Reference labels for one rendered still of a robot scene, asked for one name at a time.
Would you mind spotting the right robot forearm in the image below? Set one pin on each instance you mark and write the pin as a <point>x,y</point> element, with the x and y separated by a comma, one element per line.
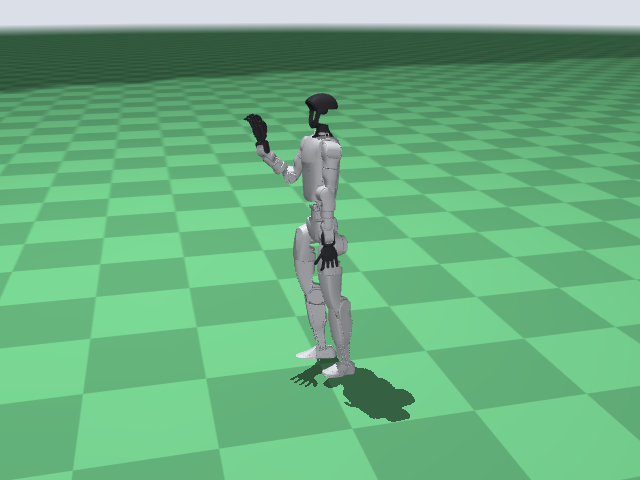
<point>272,160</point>

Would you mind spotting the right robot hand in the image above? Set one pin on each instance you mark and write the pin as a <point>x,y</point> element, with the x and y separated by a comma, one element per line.
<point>259,130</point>

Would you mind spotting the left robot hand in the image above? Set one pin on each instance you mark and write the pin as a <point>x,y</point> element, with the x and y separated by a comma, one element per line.
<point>328,253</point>

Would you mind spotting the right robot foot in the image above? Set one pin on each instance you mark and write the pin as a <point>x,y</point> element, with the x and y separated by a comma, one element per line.
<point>313,353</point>

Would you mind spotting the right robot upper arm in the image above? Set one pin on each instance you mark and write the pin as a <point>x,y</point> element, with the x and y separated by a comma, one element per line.
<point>292,173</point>

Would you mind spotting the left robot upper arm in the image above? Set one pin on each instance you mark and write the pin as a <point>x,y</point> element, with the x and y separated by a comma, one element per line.
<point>331,153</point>

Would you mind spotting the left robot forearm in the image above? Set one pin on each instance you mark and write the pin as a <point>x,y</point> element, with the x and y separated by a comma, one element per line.
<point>327,209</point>

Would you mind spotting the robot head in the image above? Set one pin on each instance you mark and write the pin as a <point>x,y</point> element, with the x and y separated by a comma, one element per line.
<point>320,103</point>

